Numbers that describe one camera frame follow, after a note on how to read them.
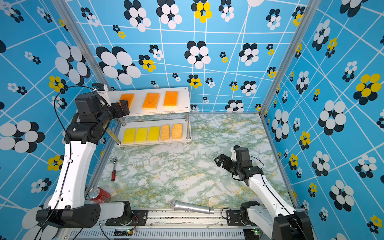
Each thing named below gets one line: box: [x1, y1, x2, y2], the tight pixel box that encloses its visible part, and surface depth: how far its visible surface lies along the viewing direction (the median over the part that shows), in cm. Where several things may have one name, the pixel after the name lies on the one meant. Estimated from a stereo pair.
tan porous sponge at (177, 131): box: [172, 123, 183, 139], surface depth 100 cm
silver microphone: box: [169, 199, 215, 215], surface depth 76 cm
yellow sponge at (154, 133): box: [148, 126, 160, 142], surface depth 100 cm
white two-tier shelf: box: [107, 87, 192, 147], surface depth 95 cm
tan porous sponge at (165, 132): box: [161, 124, 170, 141], surface depth 98 cm
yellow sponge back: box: [123, 128, 136, 144], surface depth 99 cm
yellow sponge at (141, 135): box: [135, 127, 148, 143], surface depth 99 cm
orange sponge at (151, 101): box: [142, 92, 160, 110], surface depth 79 cm
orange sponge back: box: [163, 91, 179, 108], surface depth 79 cm
